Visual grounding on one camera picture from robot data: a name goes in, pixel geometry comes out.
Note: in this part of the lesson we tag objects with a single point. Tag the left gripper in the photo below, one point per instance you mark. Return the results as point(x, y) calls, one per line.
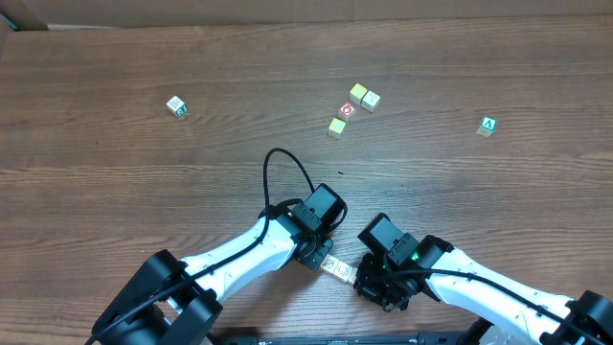
point(319, 256)

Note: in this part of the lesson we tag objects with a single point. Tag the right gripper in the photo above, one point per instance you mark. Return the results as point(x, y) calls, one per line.
point(366, 280)

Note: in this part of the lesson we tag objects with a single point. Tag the white block red side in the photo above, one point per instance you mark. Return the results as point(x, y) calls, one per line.
point(329, 264)

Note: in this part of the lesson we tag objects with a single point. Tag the white block green edge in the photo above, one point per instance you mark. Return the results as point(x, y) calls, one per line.
point(343, 271)

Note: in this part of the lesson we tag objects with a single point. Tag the white wooden number block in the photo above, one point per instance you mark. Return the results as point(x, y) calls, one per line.
point(352, 276)

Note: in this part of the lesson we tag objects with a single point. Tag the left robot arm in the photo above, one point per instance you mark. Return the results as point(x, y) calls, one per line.
point(177, 301)

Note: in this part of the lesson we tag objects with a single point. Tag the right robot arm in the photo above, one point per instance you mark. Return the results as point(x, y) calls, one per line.
point(398, 267)

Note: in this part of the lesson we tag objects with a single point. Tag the yellow block middle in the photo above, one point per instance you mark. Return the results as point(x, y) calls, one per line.
point(336, 128)

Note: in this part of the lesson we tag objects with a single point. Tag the white block beside yellow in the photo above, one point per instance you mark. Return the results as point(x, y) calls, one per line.
point(370, 101)

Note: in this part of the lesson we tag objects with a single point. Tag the yellow block top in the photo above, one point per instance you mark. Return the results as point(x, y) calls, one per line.
point(357, 93)

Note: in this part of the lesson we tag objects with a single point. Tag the green letter block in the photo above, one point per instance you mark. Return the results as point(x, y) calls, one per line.
point(487, 126)

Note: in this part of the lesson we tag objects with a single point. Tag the white block green side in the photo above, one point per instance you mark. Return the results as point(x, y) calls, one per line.
point(177, 106)

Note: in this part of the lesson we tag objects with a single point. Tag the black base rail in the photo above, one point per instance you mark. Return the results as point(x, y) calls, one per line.
point(335, 340)

